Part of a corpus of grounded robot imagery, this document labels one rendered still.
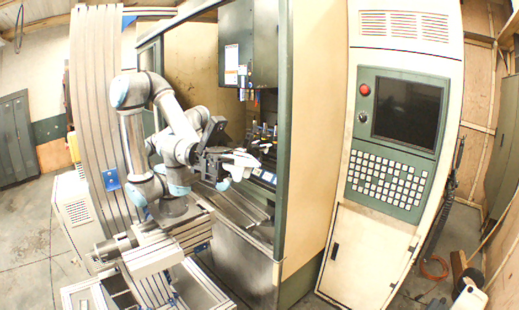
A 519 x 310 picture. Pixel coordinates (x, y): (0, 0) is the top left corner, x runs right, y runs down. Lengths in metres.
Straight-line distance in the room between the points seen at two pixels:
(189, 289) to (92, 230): 0.94
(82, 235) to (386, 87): 1.54
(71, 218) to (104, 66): 0.69
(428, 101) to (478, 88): 2.93
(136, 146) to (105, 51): 0.45
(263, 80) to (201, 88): 1.36
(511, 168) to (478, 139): 1.43
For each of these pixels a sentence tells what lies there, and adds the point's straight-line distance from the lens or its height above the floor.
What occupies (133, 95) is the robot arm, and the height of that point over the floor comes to 1.60.
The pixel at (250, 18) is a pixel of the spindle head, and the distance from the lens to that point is 1.72.
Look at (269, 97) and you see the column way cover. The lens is 2.45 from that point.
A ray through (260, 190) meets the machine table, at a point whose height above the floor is 0.86.
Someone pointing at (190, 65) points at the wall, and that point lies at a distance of 2.88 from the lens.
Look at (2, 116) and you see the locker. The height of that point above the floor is 1.57.
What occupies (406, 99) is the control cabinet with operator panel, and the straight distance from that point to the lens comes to 1.07.
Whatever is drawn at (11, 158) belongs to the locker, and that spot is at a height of 0.65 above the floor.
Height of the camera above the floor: 1.66
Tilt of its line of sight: 20 degrees down
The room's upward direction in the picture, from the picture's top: straight up
